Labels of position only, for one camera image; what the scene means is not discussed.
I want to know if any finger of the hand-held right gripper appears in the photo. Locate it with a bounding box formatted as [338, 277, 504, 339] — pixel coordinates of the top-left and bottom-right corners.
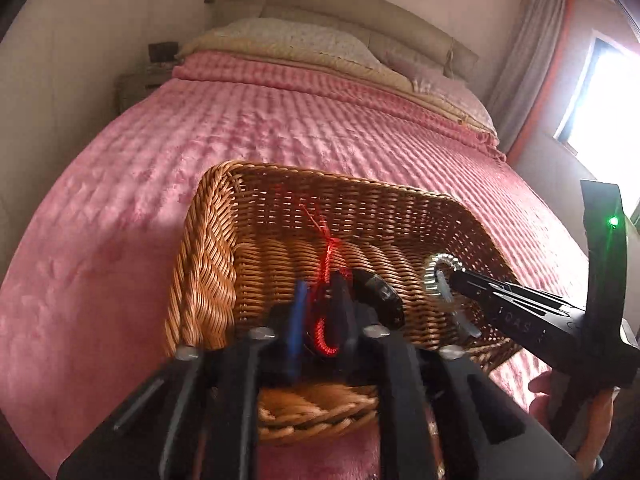
[456, 270, 569, 312]
[446, 276, 572, 357]

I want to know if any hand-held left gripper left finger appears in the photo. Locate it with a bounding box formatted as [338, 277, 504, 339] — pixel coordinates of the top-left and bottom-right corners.
[57, 282, 311, 480]

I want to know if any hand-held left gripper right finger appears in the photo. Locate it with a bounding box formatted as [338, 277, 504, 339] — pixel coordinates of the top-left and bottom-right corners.
[325, 271, 586, 480]

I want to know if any pale spiral hair tie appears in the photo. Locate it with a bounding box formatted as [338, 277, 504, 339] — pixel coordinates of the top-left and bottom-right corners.
[424, 254, 483, 338]

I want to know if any brown wicker basket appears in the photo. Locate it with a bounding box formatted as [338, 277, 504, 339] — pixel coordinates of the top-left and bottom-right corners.
[165, 160, 523, 446]

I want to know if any person's right hand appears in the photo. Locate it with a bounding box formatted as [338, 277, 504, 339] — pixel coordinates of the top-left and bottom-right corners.
[527, 372, 616, 478]

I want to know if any window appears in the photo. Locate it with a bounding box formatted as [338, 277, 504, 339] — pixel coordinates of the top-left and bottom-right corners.
[555, 30, 640, 176]

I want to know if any pink plush blanket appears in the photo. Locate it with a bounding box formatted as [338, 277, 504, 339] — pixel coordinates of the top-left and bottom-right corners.
[0, 52, 606, 480]

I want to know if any pink pillow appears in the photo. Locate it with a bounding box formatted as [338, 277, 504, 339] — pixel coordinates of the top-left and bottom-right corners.
[372, 42, 496, 131]

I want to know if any grey curtain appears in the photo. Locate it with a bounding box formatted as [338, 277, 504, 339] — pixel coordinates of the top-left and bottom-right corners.
[487, 0, 568, 153]

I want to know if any beige nightstand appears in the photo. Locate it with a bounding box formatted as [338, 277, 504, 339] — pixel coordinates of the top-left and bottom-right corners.
[116, 71, 176, 116]

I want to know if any white floral pillow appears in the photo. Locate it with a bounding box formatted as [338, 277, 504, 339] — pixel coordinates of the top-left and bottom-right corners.
[180, 17, 383, 71]

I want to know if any beige padded headboard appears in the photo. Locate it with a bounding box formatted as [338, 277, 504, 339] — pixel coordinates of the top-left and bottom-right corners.
[218, 0, 480, 83]

